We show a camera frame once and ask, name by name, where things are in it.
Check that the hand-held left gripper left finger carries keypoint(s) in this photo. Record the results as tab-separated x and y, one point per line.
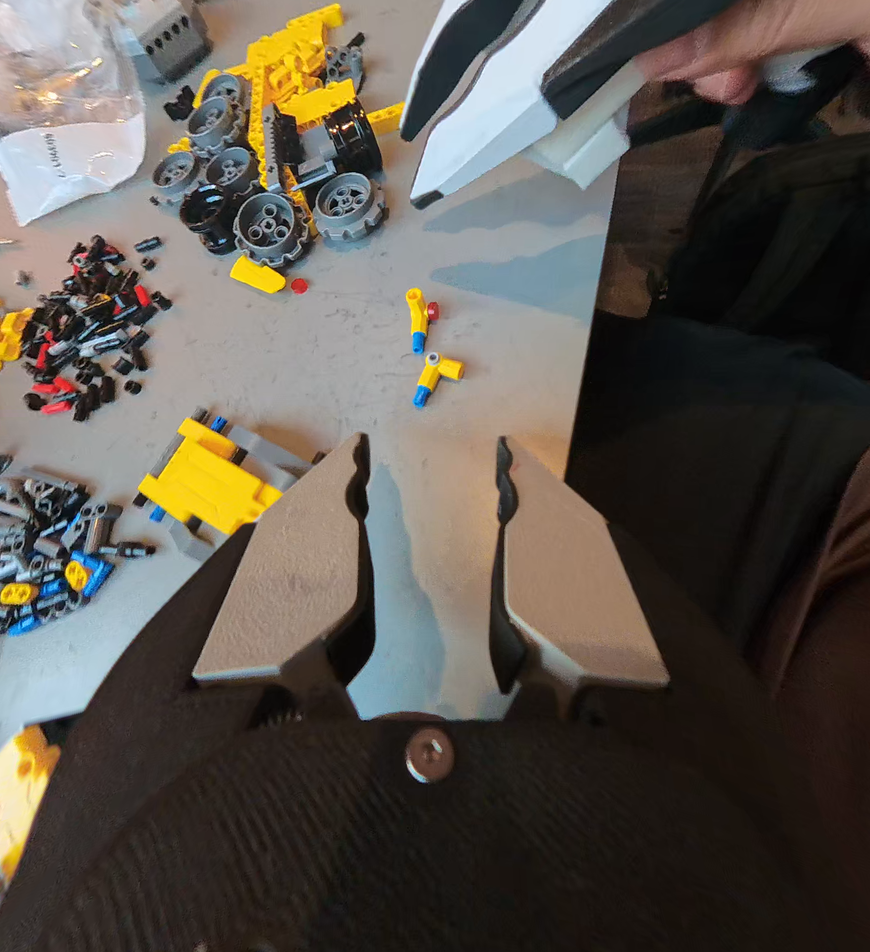
293	587

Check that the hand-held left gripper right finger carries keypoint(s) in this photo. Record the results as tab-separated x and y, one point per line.
568	595

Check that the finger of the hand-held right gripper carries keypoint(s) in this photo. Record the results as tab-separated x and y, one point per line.
494	126
435	44

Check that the yellow connector with blue pin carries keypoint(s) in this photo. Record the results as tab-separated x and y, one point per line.
418	316

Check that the yellow angle connector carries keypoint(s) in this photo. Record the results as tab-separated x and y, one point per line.
441	370

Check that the pile of black red pins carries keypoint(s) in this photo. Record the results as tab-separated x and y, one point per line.
93	327

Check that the grey desk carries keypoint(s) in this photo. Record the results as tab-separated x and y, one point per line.
405	260

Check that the person's right hand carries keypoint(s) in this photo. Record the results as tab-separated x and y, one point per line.
777	26

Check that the yellow and grey hood assembly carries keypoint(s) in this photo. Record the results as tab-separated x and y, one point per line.
204	483

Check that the yellow vehicle chassis assembly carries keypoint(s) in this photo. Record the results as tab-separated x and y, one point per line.
293	67

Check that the person's black trouser legs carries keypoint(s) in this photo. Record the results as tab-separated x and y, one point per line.
702	461

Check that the cluster of grey sprocket wheels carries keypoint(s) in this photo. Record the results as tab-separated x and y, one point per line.
267	223

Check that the grey motor box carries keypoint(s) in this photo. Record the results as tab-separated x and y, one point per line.
167	37

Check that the black backpack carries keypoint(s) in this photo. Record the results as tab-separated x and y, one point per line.
792	245

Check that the pile of blue black pieces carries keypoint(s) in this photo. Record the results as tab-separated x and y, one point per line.
26	550

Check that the yellow curved panel piece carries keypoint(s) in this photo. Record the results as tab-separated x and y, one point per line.
256	275

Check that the black wheel rim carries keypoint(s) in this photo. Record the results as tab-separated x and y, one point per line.
208	212

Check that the person's brown shirt torso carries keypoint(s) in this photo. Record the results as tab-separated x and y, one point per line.
851	595

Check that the black box with yellow beams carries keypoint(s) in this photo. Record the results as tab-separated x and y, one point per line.
11	788

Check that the white labelled plastic bag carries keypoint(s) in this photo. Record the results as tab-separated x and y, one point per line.
63	163

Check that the clear plastic bag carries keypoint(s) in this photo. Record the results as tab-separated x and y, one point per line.
33	59

